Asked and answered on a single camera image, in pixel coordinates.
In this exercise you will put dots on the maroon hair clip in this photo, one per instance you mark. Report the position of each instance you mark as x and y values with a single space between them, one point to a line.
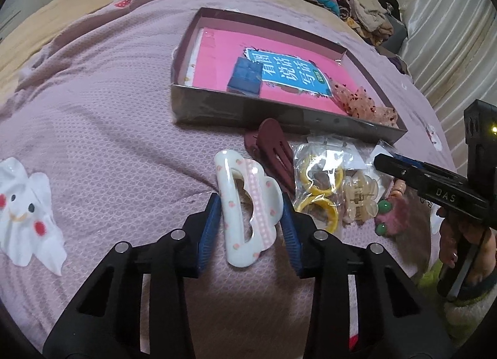
271 141

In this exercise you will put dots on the silver foil sachet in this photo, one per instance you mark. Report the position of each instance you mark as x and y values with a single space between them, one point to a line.
382 147

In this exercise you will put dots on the pile of clothes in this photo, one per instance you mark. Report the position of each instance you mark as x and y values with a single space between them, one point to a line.
369 13

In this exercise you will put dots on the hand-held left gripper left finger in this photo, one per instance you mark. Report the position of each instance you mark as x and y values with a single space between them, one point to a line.
207 234

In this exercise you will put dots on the white satin curtain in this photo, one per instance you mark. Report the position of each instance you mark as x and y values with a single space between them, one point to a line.
446 32

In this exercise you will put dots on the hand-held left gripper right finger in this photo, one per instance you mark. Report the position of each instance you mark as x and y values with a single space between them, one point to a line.
291 234

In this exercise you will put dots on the white ghost cloth decoration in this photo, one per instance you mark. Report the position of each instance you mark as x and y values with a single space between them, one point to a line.
23 203

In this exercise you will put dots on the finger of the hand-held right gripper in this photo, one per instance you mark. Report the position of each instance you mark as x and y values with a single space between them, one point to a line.
423 166
396 170

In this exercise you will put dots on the person's right hand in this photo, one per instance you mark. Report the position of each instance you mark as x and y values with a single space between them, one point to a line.
446 238

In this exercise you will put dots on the pink book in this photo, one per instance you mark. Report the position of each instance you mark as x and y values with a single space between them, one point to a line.
221 56

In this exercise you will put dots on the pink organza scrunchie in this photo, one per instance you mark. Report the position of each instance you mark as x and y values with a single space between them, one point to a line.
365 106

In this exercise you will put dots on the bag of yellow hair rings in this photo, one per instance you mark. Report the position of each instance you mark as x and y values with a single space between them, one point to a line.
316 207

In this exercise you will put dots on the clear beige hair claw clip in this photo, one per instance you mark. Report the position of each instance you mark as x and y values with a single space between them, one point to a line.
361 188

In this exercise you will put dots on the shallow grey cardboard box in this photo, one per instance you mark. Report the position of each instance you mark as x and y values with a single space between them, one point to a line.
233 106

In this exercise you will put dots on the white dotted hair claw clip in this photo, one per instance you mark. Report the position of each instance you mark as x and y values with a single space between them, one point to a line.
233 227

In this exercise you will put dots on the blue plaid hair clip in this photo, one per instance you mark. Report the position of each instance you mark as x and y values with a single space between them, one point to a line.
244 75

